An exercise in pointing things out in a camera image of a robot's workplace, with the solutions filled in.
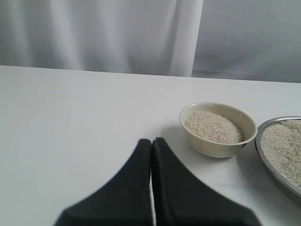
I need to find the small cream ceramic bowl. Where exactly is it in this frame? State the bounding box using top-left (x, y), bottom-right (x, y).
top-left (179, 102), bottom-right (258, 158)

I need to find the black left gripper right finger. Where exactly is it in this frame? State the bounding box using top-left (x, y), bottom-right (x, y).
top-left (151, 137), bottom-right (260, 226)

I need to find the large steel rice plate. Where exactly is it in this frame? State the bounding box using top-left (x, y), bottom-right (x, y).
top-left (254, 116), bottom-right (301, 205)

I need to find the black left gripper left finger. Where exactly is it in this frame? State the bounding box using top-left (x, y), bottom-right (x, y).
top-left (55, 139), bottom-right (153, 226)

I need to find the white curtain backdrop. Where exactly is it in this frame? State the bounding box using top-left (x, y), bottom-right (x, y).
top-left (0, 0), bottom-right (301, 82)

